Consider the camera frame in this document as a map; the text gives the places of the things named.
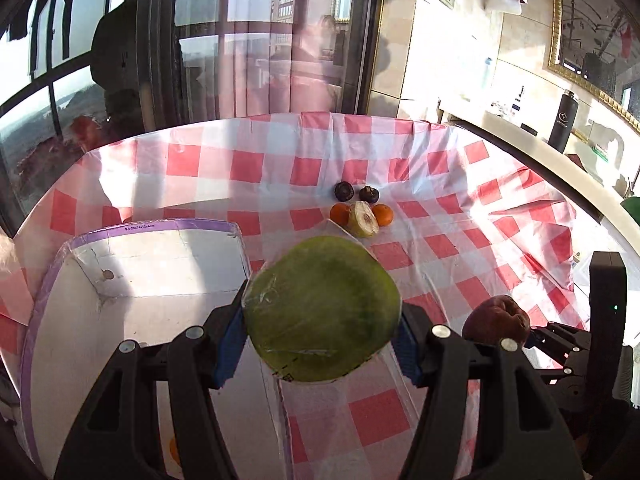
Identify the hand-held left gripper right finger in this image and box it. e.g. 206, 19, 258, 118
394, 304, 586, 480

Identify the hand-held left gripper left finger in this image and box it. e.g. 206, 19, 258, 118
54, 280, 251, 480

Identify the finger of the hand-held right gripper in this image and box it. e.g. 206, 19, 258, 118
537, 355, 592, 413
522, 322, 592, 362

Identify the dark red apple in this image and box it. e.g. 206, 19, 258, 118
462, 295, 531, 349

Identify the green plastic-wrapped melon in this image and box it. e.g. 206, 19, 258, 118
242, 235, 403, 384

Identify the white foam box purple edge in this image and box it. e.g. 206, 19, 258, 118
20, 217, 297, 480

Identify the red white checkered tablecloth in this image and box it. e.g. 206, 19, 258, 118
0, 111, 592, 480

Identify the yellow-green pear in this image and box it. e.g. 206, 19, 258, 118
347, 201, 380, 239

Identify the black water bottle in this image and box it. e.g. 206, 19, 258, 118
548, 91, 580, 154

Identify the gold framed mirror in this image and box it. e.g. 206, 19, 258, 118
547, 0, 640, 133

